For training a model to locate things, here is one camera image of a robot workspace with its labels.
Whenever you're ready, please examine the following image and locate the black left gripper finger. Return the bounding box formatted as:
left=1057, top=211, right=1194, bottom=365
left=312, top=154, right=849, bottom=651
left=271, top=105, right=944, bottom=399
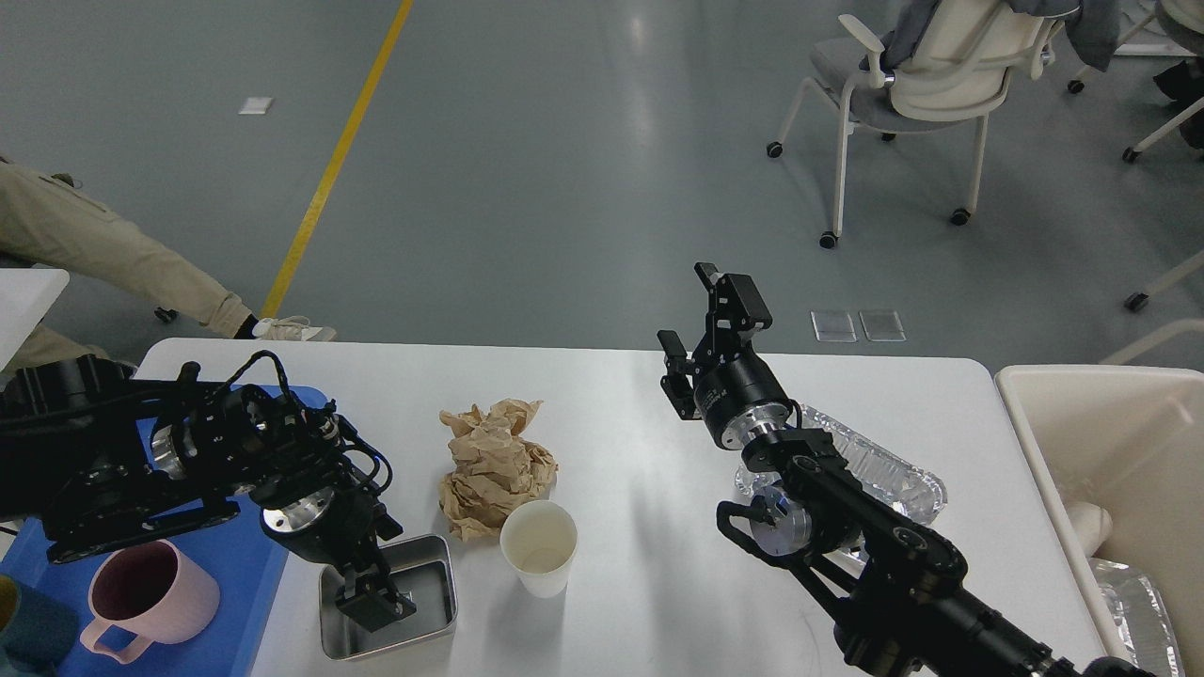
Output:
left=335, top=573, right=417, bottom=632

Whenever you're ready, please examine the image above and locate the grey jacket on chair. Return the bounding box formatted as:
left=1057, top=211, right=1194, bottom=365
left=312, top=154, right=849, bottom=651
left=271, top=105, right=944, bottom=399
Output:
left=879, top=1, right=1119, bottom=71

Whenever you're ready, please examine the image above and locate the foil piece in bin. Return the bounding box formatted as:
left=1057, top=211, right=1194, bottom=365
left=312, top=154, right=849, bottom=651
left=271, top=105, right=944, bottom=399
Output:
left=1088, top=558, right=1185, bottom=676

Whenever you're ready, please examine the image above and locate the pink plastic mug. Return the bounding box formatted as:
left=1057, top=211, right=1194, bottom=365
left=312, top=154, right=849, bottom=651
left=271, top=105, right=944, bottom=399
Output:
left=79, top=540, right=222, bottom=665

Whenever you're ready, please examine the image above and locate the blue plastic tray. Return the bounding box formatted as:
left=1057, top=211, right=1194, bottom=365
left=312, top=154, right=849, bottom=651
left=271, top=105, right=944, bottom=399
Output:
left=0, top=382, right=331, bottom=677

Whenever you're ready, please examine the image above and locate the white chair base right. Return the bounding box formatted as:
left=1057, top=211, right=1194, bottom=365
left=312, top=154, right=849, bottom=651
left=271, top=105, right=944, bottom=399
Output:
left=1066, top=0, right=1204, bottom=366

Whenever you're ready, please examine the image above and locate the beige plastic bin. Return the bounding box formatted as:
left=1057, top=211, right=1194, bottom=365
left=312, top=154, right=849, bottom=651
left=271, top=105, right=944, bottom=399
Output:
left=996, top=365, right=1203, bottom=676

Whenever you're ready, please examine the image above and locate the floor outlet plate right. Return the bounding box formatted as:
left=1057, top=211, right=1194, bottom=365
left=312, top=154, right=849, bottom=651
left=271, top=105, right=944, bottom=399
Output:
left=858, top=310, right=907, bottom=342

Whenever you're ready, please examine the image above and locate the white sneaker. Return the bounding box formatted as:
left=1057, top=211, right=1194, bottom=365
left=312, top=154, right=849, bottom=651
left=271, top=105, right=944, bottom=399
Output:
left=252, top=316, right=337, bottom=342

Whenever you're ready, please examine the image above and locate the stainless steel rectangular tray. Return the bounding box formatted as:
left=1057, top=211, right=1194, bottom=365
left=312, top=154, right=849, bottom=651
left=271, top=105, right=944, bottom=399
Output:
left=319, top=534, right=458, bottom=661

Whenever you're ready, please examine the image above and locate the teal object bottom left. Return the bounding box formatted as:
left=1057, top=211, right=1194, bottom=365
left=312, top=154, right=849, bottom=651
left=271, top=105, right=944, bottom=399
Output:
left=1, top=575, right=79, bottom=676

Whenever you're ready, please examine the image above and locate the white paper cup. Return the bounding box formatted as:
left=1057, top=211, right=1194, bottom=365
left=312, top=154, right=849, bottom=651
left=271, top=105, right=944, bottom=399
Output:
left=498, top=500, right=578, bottom=599

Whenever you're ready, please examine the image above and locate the white side table left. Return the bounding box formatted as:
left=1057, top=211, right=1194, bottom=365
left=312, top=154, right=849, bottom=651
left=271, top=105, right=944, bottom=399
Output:
left=1, top=267, right=70, bottom=367

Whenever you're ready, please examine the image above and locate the white office chair grey seat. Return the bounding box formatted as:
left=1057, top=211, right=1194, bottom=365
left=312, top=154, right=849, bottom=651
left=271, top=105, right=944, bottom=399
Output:
left=767, top=1, right=1075, bottom=249

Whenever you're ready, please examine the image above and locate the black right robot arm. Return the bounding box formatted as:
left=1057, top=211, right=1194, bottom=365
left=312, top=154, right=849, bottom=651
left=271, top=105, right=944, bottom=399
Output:
left=657, top=261, right=1076, bottom=676

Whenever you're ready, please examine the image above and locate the crumpled brown paper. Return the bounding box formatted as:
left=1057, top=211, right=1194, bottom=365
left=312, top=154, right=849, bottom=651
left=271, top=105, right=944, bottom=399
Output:
left=437, top=399, right=559, bottom=543

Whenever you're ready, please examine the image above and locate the white floor marker tile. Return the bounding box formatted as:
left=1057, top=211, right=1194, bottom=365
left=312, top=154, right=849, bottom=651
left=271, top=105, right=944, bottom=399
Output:
left=238, top=96, right=275, bottom=117

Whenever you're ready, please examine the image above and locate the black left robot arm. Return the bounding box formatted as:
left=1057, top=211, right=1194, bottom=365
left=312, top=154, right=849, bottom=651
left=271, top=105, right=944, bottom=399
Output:
left=1, top=351, right=417, bottom=632

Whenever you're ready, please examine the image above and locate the person in beige trousers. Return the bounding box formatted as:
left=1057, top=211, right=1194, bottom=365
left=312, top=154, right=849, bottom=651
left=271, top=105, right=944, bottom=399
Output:
left=0, top=155, right=260, bottom=372

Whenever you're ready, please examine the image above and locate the crumpled aluminium foil container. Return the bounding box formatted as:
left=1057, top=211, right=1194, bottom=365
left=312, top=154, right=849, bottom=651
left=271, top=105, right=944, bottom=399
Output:
left=734, top=404, right=946, bottom=557

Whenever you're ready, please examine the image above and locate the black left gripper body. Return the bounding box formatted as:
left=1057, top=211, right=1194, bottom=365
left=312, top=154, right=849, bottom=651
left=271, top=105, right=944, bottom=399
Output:
left=261, top=487, right=396, bottom=589

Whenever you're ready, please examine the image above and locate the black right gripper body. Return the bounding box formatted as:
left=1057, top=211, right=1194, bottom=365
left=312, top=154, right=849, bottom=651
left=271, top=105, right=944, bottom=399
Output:
left=691, top=273, right=793, bottom=451

